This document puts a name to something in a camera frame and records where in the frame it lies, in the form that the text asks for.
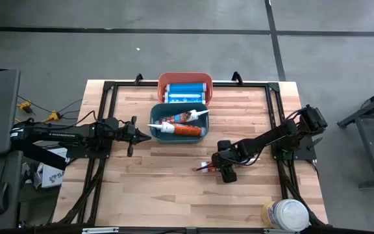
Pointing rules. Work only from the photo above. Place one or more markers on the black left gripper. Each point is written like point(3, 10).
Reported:
point(132, 143)

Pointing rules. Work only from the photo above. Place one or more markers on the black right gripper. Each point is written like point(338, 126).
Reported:
point(227, 161)

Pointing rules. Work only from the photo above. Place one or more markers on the orange white Gorilla sealant tube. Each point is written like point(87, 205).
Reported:
point(211, 170)
point(177, 117)
point(187, 130)

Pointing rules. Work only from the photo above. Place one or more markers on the blue silicone tube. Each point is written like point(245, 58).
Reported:
point(185, 87)
point(183, 97)

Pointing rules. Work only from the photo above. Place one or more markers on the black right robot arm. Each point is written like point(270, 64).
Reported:
point(271, 136)

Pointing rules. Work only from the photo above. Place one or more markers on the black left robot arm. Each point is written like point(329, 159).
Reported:
point(60, 133)

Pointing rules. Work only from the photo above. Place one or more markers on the yellow Lysol wipes canister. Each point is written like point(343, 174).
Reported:
point(287, 214)

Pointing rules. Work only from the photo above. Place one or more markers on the teal plastic bin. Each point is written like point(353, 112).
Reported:
point(180, 140)

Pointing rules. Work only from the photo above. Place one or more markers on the salmon plastic bin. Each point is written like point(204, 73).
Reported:
point(187, 78)

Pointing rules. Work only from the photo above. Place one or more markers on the white cardboard box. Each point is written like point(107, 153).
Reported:
point(52, 177)

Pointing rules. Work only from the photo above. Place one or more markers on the dark grey desk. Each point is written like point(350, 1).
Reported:
point(11, 195)

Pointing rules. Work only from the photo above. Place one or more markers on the black metal table stand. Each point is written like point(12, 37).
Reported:
point(368, 152)

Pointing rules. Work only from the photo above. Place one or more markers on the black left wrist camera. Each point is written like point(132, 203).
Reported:
point(123, 132)

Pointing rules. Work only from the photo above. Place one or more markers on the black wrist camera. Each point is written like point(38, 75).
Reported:
point(123, 132)
point(243, 150)

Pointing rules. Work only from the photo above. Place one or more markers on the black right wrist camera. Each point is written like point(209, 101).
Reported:
point(243, 150)

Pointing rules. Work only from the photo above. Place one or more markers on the black aluminium rig frame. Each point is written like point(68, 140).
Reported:
point(125, 85)

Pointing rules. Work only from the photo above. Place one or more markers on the black frame clamp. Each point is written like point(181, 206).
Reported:
point(237, 78)
point(138, 79)

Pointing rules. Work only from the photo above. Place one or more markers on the silver metal bracket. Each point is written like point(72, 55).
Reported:
point(99, 230)

